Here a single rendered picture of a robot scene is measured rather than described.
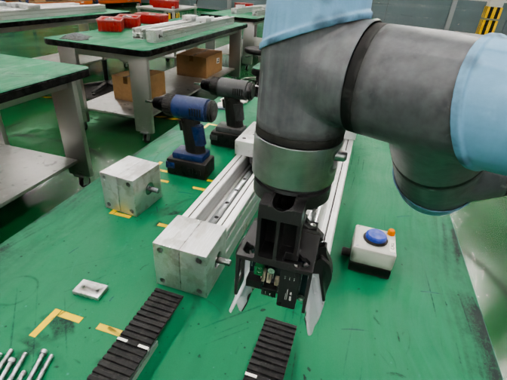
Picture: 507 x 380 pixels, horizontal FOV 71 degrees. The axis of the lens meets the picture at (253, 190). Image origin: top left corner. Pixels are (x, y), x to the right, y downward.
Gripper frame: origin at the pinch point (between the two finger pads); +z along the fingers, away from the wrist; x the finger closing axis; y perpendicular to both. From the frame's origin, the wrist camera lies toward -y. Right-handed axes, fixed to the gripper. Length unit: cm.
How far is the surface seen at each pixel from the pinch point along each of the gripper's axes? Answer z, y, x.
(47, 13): 10, -319, -333
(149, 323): 9.9, 0.4, -18.5
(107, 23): 7, -267, -218
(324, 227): 4.8, -26.7, 3.8
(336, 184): 4.8, -45.0, 4.5
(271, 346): 10.1, -1.9, -0.1
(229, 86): -7, -72, -33
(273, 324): 10.3, -5.9, -0.8
